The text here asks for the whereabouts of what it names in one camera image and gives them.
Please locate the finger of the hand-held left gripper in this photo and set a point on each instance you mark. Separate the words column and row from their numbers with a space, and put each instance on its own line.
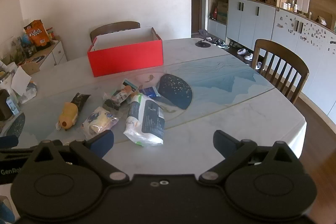
column 13, row 153
column 8, row 141

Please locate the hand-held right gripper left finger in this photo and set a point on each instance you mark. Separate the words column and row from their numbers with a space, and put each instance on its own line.
column 101, row 141

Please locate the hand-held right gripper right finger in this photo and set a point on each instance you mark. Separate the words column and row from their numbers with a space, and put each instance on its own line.
column 223, row 142

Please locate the clear bag of bread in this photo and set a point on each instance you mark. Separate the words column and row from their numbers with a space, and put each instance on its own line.
column 98, row 120

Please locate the yellow squishy animal toy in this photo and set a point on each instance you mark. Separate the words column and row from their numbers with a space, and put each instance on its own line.
column 67, row 115

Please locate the clear-wrapped snack packet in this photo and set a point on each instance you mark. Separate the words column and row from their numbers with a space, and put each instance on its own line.
column 118, row 98

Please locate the grey-green cylindrical packet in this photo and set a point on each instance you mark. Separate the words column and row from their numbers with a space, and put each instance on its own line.
column 145, row 121

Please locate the blue snack packet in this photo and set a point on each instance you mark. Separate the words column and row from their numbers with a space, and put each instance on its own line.
column 150, row 92

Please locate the red cardboard box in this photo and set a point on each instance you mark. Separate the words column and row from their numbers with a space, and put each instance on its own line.
column 126, row 60

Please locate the wooden desktop organizer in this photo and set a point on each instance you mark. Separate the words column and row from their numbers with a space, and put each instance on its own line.
column 30, row 68

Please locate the small light-blue box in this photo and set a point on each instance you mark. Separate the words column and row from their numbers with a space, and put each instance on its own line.
column 13, row 106

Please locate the dark brown box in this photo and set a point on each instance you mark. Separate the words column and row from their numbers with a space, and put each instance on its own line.
column 4, row 106

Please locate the blue cloth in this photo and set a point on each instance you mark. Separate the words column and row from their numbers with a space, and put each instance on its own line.
column 5, row 212

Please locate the clear plastic bag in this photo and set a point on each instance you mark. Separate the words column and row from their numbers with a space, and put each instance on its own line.
column 31, row 92

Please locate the white paper sheet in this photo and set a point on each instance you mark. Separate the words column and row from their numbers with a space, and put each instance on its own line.
column 21, row 81

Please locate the teal-edged packet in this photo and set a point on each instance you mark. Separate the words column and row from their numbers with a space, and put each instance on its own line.
column 131, row 83

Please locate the white slipper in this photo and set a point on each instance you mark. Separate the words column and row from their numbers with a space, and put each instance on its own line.
column 242, row 51
column 258, row 65
column 248, row 56

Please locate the round dark coaster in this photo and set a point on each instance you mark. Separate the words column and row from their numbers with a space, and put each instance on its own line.
column 37, row 59

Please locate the dark sneaker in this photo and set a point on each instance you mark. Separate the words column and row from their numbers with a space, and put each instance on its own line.
column 215, row 42
column 225, row 45

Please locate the white drawer cabinet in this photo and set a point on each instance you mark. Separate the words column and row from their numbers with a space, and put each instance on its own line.
column 56, row 53

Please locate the black round table socket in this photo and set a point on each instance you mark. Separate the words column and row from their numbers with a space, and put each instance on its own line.
column 202, row 43

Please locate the orange snack bag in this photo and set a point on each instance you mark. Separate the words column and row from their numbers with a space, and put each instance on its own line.
column 38, row 35

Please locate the grey card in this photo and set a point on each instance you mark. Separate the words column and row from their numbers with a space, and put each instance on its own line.
column 204, row 33

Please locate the brown wooden slat-back chair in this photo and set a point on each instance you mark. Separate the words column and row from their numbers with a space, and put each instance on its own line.
column 282, row 47

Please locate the sticker-covered white cabinet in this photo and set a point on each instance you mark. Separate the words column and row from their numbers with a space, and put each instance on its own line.
column 302, row 61

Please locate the brown wooden chair, dark seat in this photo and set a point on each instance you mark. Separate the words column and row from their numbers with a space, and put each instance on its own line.
column 113, row 27

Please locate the white lower cabinet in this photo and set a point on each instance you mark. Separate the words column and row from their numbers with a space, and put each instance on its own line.
column 249, row 24

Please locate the red bag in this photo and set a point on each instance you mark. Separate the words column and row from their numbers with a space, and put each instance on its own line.
column 214, row 14

